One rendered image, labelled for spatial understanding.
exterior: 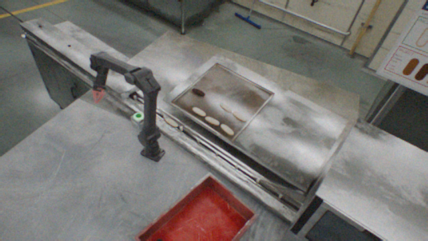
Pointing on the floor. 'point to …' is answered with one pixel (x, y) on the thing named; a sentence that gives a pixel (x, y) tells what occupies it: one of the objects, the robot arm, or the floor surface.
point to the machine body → (72, 84)
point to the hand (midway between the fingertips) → (96, 99)
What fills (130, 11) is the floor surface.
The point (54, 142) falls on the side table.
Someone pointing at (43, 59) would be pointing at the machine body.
